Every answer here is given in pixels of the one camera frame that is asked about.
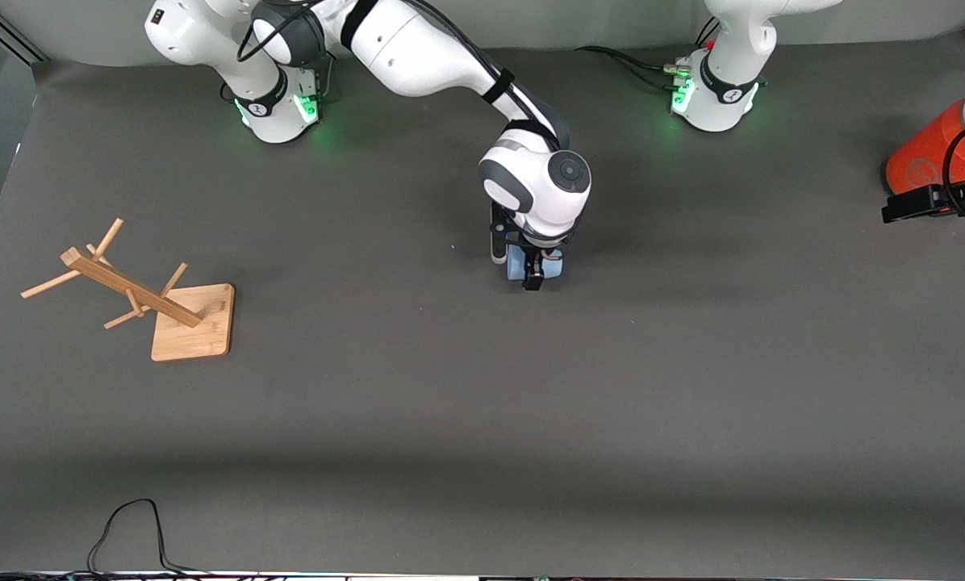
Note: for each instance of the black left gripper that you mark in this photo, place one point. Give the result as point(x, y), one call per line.
point(916, 202)

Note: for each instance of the orange soda can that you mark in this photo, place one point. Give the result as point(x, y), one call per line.
point(926, 153)

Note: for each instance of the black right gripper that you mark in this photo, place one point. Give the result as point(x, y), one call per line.
point(536, 260)

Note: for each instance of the wooden mug rack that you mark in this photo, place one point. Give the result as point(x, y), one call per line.
point(192, 331)

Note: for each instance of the light blue plastic cup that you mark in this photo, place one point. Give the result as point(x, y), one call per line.
point(516, 266)

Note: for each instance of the aluminium frame rail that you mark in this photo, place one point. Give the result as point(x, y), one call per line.
point(6, 36)

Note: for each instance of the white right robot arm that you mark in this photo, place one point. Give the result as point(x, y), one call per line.
point(418, 56)

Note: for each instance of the grey table mat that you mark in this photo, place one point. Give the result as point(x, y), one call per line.
point(531, 403)

